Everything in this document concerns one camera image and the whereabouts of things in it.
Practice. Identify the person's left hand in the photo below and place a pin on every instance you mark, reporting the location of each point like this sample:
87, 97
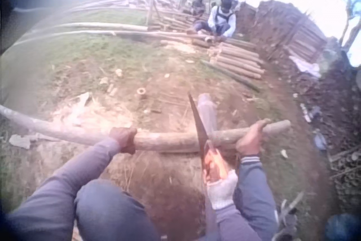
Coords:
123, 139

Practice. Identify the person's right hand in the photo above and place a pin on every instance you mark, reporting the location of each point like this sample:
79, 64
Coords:
222, 188

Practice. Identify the person's left fingers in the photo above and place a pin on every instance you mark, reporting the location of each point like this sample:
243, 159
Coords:
127, 132

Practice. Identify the person's right fingers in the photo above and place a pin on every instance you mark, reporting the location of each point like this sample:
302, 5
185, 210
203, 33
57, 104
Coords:
217, 180

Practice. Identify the long wooden pole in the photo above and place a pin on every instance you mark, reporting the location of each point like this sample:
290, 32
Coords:
163, 141

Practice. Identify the short wooden support log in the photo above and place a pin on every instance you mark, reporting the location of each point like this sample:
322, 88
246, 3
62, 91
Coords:
207, 114

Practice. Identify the person's legs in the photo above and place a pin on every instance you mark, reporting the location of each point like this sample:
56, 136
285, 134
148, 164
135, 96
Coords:
110, 212

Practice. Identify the long pale pole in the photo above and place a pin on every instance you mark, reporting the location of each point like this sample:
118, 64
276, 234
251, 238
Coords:
107, 26
127, 35

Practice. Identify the pale bark scrap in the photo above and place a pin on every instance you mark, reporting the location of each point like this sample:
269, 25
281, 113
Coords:
19, 141

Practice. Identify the heap of wooden poles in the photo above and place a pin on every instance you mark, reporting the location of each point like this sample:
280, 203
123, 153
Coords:
169, 21

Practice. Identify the stack of cut logs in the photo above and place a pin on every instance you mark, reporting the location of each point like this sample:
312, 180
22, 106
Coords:
237, 60

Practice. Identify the blue round container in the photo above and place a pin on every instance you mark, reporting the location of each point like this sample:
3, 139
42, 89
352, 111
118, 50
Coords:
341, 227

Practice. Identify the white crumpled cloth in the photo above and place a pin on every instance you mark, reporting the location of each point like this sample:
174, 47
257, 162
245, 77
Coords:
307, 66

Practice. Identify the wooden slat fence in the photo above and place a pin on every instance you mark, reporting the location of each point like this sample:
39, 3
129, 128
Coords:
300, 39

